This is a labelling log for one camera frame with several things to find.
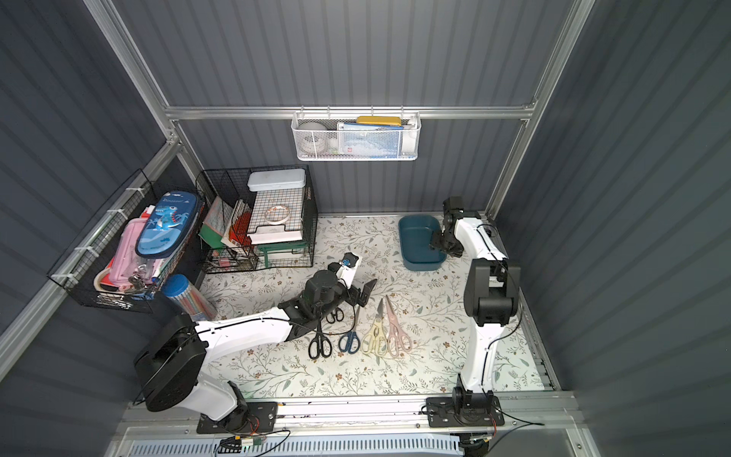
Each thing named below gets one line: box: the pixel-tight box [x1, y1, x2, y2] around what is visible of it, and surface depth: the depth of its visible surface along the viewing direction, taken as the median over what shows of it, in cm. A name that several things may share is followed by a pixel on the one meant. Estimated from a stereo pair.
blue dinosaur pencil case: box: [135, 191, 201, 259], surface depth 71 cm
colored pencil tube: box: [161, 274, 218, 322], surface depth 82 cm
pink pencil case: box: [110, 217, 162, 288], surface depth 69 cm
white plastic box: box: [247, 168, 306, 192], surface depth 104 cm
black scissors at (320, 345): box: [308, 319, 333, 360], surface depth 87 cm
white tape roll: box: [296, 120, 328, 151], surface depth 88 cm
